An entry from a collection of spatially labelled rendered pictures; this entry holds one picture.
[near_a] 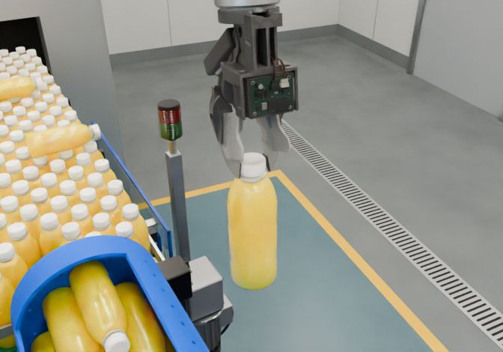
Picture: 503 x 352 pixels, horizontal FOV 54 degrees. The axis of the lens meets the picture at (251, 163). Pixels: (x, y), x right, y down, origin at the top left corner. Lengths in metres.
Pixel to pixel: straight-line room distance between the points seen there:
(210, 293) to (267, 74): 0.93
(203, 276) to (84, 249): 0.52
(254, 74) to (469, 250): 2.55
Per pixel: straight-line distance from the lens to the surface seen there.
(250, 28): 0.54
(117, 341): 0.86
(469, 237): 3.11
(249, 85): 0.55
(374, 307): 2.54
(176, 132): 1.40
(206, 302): 1.41
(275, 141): 0.64
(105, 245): 0.95
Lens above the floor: 1.83
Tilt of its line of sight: 31 degrees down
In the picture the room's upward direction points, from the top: straight up
